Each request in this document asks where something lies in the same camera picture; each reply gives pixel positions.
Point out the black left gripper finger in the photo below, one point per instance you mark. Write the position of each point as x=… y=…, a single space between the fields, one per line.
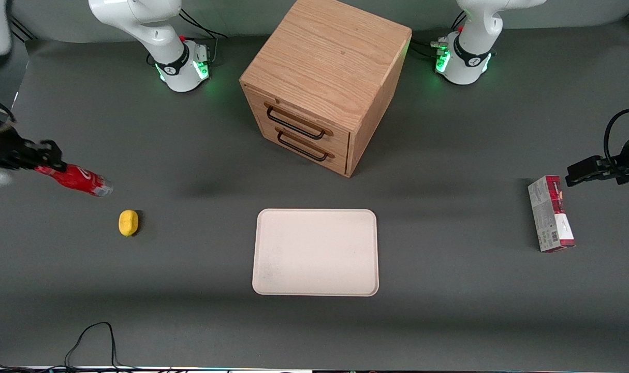
x=603 y=160
x=586 y=173

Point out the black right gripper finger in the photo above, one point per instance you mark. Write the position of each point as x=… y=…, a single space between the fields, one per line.
x=51 y=163
x=50 y=149

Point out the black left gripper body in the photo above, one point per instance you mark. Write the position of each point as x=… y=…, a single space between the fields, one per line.
x=628 y=161

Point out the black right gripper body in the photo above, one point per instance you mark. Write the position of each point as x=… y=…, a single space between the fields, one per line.
x=1 y=150

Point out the red coke bottle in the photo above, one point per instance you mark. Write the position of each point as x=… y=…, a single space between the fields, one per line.
x=78 y=178

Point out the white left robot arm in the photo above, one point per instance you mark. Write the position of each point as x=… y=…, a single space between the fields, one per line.
x=467 y=62

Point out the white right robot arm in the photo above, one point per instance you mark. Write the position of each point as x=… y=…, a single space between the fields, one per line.
x=175 y=61

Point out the white rectangular plastic tray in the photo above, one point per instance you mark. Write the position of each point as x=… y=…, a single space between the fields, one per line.
x=315 y=252

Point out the red plaid cardboard box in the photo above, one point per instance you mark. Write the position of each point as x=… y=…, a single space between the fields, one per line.
x=550 y=215

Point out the yellow lemon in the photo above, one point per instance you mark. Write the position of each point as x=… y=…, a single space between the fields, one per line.
x=128 y=223

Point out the wooden drawer front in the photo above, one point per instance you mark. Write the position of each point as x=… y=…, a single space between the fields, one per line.
x=304 y=116
x=319 y=158

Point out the wooden two-drawer cabinet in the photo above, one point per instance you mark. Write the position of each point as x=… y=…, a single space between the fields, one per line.
x=324 y=57

